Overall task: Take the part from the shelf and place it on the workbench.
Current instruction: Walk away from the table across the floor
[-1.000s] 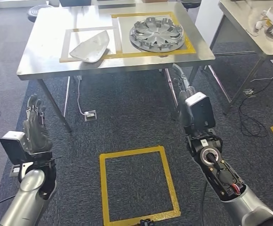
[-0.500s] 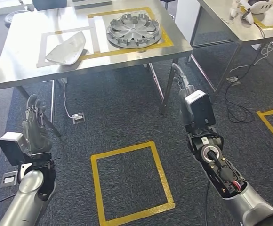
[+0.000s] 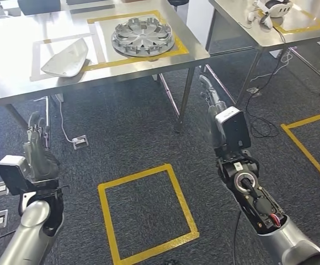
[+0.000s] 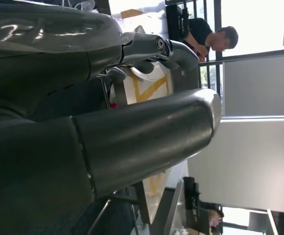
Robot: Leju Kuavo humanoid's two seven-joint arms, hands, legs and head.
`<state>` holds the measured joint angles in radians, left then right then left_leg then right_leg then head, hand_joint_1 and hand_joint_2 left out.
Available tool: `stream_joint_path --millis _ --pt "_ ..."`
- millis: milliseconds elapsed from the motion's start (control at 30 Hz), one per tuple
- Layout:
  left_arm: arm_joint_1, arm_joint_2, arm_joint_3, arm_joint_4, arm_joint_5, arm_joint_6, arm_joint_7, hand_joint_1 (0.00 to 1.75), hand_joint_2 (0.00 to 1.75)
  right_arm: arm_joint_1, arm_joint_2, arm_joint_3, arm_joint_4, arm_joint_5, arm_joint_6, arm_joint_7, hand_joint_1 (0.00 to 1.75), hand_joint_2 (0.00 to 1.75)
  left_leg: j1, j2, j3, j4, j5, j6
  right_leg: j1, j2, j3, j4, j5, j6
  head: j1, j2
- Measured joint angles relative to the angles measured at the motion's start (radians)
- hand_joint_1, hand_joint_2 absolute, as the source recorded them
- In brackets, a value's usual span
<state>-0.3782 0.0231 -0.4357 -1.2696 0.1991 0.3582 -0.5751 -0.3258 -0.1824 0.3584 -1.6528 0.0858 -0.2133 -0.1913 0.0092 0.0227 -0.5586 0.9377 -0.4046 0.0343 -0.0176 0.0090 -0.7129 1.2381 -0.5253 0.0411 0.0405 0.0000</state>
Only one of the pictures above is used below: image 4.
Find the yellow workbench tape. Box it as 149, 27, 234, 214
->
121, 9, 170, 197

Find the steel workbench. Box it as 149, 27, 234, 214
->
109, 0, 199, 225

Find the person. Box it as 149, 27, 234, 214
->
183, 18, 239, 63
200, 207, 225, 235

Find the grey window panel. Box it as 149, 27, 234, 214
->
222, 52, 284, 118

